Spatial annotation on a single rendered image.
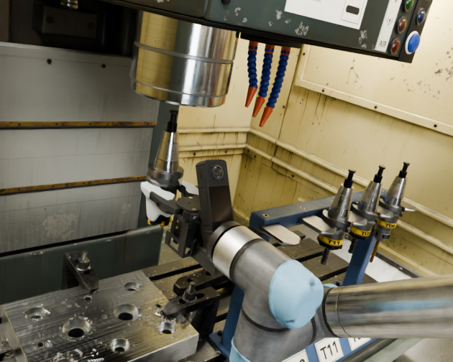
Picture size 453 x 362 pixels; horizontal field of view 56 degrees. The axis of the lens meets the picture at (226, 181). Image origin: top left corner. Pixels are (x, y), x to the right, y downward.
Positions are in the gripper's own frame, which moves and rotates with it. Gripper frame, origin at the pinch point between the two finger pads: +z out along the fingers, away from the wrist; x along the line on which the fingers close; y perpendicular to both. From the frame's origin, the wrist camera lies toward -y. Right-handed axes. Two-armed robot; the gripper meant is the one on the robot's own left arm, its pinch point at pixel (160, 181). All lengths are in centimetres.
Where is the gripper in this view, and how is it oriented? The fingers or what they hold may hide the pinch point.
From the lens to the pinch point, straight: 77.2
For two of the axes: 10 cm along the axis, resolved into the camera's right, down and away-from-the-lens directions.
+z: -6.4, -3.9, 6.6
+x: 7.5, -1.0, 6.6
